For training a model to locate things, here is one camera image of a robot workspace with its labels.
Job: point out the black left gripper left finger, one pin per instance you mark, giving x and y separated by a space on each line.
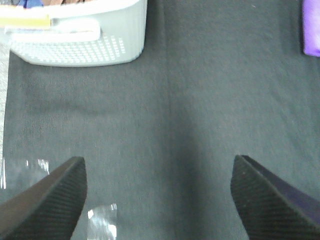
50 209

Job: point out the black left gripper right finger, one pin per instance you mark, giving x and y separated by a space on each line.
269 207

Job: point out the purple microfiber towel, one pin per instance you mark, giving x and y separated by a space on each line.
311 27

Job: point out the black table cloth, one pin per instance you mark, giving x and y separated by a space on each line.
216 79

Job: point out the grey perforated laundry basket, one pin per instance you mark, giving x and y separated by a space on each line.
89 34

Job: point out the clothes inside grey basket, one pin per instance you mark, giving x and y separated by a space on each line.
22 12

